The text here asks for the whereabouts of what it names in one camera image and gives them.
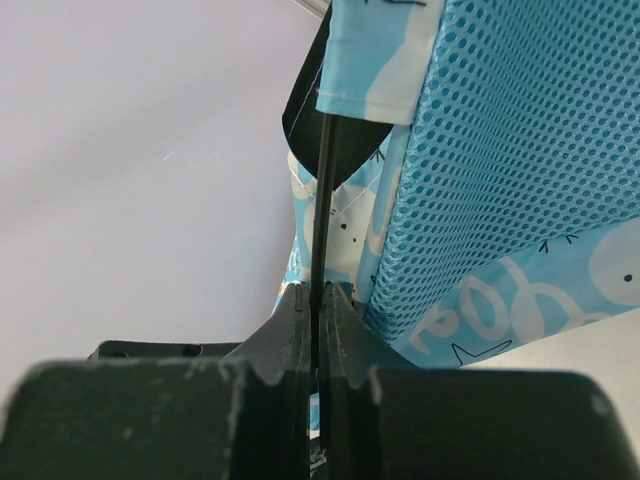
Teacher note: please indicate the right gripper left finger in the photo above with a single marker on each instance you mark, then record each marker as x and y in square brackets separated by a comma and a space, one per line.
[241, 416]

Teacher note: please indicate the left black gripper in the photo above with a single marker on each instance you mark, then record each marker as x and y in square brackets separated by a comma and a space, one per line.
[121, 349]

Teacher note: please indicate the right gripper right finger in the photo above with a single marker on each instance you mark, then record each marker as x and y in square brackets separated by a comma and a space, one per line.
[384, 418]

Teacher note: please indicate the blue patterned pet tent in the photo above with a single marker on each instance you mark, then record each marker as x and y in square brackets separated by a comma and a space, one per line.
[486, 192]

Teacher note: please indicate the black tent pole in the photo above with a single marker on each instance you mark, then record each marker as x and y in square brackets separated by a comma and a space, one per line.
[325, 181]

